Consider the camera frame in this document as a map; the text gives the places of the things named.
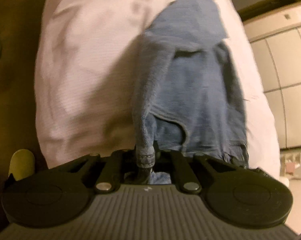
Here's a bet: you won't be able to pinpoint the blue denim jeans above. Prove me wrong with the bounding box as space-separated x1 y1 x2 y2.
131 0 249 184

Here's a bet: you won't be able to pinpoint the white duvet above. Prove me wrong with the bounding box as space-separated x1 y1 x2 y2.
35 0 281 179

